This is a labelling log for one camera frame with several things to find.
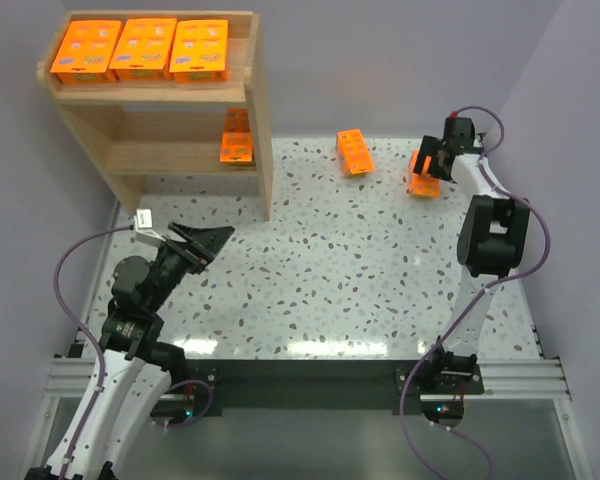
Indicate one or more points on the wooden two-tier shelf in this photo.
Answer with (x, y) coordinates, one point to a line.
(133, 131)

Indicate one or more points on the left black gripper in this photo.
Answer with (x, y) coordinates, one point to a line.
(188, 248)

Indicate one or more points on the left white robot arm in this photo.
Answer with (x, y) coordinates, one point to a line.
(134, 369)

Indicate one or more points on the orange sponge box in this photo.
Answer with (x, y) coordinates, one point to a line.
(200, 51)
(425, 187)
(86, 51)
(237, 142)
(144, 49)
(353, 153)

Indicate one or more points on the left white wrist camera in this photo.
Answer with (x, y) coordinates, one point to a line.
(144, 225)

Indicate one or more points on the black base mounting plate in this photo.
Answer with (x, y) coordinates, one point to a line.
(218, 385)

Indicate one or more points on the aluminium rail frame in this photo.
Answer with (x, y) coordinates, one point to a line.
(344, 269)

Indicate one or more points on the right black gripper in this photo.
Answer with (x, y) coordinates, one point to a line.
(440, 151)

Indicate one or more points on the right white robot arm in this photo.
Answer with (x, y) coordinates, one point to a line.
(489, 246)

